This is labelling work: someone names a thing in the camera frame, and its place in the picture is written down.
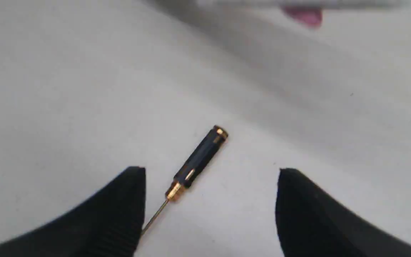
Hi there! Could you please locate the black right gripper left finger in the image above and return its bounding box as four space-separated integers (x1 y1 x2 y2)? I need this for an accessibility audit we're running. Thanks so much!
0 167 146 257

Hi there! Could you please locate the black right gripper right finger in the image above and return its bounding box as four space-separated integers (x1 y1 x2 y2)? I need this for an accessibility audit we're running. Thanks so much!
275 168 411 257

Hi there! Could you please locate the black and gold screwdriver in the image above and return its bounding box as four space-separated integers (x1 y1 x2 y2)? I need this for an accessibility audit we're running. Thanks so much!
141 125 229 236

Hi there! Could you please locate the pink blurred object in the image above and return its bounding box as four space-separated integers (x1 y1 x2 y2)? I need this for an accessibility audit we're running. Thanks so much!
282 7 323 28

